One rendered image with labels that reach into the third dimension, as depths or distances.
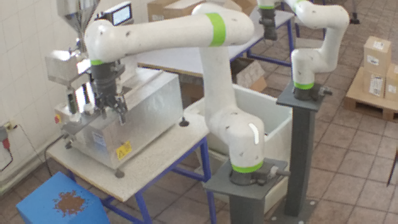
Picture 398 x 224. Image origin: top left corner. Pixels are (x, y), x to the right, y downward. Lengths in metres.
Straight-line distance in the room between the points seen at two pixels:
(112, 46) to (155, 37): 0.14
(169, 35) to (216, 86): 0.42
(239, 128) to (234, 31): 0.37
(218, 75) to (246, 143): 0.26
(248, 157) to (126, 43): 0.64
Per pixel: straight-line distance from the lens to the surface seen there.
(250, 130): 1.54
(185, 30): 1.28
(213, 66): 1.58
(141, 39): 1.22
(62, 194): 2.33
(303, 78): 2.15
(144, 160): 2.18
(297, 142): 2.36
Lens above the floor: 1.99
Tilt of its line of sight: 28 degrees down
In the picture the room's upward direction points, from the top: 7 degrees counter-clockwise
